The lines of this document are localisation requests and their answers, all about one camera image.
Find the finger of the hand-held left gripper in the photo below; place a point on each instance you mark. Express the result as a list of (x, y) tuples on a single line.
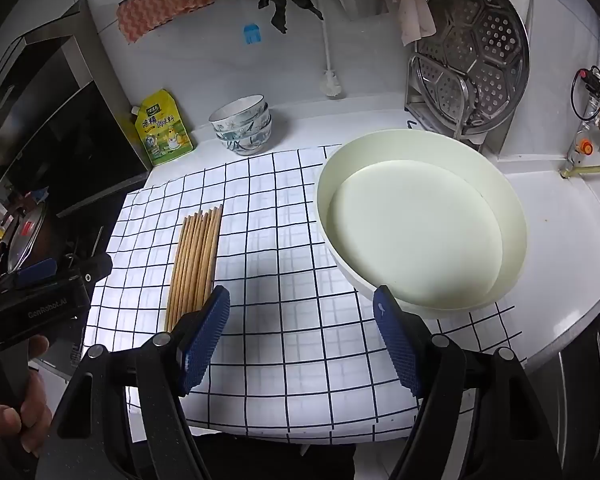
[(95, 266), (35, 272)]

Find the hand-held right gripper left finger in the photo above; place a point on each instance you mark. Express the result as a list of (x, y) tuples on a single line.
[(207, 340)]

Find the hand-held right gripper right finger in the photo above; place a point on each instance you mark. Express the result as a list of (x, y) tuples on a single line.
[(397, 345)]

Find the bundle of wooden chopsticks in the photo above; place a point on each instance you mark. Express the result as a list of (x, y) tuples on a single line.
[(195, 260)]

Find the cream round plastic basin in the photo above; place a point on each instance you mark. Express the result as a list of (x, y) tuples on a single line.
[(420, 240)]

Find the person's left hand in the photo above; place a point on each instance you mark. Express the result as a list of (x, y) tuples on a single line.
[(37, 400)]

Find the glass pot lid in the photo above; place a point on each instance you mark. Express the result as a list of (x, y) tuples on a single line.
[(22, 245)]

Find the black gas stove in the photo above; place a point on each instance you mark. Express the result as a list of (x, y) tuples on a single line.
[(80, 225)]

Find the white black checked cloth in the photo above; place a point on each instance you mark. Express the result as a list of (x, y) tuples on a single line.
[(280, 270)]

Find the yellow seasoning pouch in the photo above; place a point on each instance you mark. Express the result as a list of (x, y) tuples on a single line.
[(162, 130)]

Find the floral ceramic bowl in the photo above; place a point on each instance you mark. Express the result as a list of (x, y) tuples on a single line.
[(244, 127), (240, 109), (245, 144)]

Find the orange wavy sponge cloth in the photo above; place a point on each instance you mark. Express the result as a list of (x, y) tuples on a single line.
[(165, 2)]

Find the gas valve with orange knob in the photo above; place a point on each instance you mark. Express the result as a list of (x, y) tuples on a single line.
[(586, 148)]

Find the white dish brush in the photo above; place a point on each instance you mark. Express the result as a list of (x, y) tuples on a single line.
[(330, 80)]

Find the stainless steel steamer tray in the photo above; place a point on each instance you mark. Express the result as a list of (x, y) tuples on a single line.
[(475, 50)]

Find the pink hanging cloth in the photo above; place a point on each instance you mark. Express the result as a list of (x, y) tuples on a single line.
[(412, 5)]

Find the small blue wall hook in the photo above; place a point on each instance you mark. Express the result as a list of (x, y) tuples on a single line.
[(251, 34)]

